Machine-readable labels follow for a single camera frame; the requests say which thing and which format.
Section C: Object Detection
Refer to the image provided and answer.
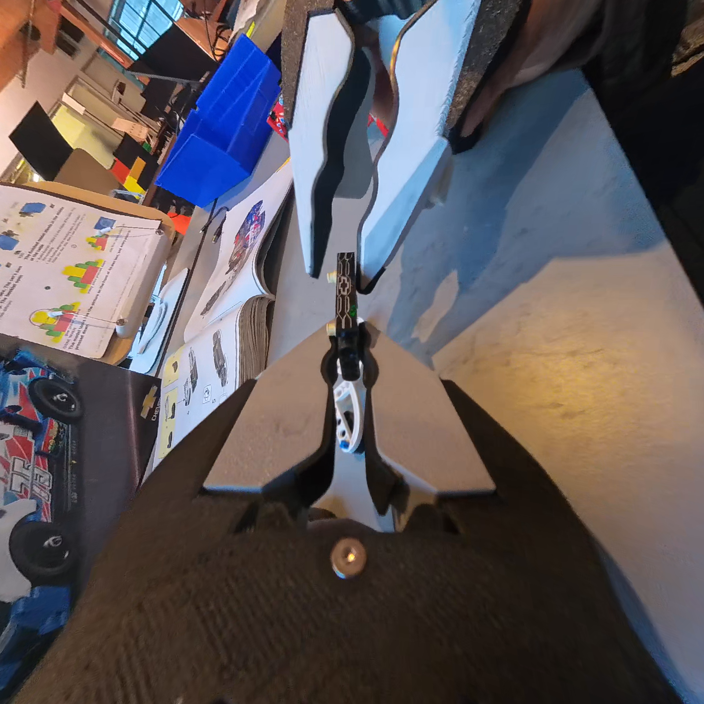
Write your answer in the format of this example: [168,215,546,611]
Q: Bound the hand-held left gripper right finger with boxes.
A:
[360,322,498,515]

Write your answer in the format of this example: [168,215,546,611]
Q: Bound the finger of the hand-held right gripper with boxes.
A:
[355,0,484,295]
[287,8,375,278]

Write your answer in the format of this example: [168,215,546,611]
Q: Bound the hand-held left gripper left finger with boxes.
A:
[202,324,337,512]

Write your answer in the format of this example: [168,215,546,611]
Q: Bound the white curved toy panel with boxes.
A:
[331,379,365,454]

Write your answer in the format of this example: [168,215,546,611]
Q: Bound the black toy pin connector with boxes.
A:
[337,330,364,383]

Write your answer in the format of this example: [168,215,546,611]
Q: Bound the black patterned toy beam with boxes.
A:
[333,252,361,336]

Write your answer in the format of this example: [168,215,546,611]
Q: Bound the person's right forearm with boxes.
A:
[577,0,704,78]

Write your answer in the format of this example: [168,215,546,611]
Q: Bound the grey desk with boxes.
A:
[165,71,704,661]

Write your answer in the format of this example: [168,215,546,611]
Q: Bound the person's right hand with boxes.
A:
[448,0,589,155]

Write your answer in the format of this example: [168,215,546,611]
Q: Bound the red toy car model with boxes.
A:
[267,93,292,138]

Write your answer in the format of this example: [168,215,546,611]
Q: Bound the open instruction booklet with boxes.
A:
[154,159,296,468]

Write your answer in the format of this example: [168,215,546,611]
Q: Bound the toy car box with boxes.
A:
[0,349,161,702]

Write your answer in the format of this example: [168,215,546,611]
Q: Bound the black monitor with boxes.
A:
[129,25,221,83]

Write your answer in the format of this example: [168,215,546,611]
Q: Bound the coloured foam cubes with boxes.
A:
[110,135,166,193]

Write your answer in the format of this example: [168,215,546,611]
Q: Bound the tan board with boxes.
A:
[33,147,178,366]

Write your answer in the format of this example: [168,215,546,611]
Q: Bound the laminated instruction sheet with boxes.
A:
[0,184,166,359]

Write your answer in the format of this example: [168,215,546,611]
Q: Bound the black flat panel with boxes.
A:
[8,102,75,182]

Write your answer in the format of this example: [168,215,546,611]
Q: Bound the black usb cable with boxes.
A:
[199,206,229,244]

